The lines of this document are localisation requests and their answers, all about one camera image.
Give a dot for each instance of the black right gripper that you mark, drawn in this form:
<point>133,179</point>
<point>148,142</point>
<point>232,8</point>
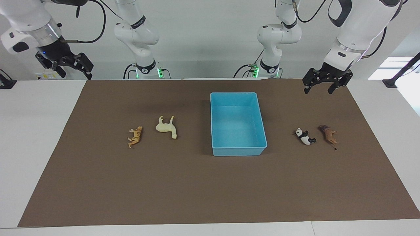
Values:
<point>59,52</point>

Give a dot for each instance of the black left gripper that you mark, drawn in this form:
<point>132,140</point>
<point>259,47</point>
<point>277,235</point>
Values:
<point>334,72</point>

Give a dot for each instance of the brown lion toy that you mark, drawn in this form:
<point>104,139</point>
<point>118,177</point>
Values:
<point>328,134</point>

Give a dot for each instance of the black white panda toy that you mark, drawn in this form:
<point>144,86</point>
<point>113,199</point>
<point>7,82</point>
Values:
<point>305,138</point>

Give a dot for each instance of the orange tiger toy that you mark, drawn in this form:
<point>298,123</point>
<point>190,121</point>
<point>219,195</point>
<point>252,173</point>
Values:
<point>136,137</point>

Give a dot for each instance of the cream llama toy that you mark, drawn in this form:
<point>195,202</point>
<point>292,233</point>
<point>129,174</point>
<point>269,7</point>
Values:
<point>164,127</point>

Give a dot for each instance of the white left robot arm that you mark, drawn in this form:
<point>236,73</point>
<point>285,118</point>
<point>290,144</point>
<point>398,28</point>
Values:
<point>279,36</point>

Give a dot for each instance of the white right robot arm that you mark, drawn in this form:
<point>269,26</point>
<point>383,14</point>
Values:
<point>137,32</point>

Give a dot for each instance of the white socket box yellow labels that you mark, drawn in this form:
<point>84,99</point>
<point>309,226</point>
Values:
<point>44,76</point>

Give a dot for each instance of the blue plastic storage box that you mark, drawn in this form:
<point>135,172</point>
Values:
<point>236,124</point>

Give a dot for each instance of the black slanted stand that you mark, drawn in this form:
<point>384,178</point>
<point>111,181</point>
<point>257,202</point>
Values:
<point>402,70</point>

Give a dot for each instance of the brown table mat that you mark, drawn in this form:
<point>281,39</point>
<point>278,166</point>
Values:
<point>197,190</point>

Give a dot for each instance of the black clamp mount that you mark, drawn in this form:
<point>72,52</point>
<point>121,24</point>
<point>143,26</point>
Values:
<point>6,83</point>

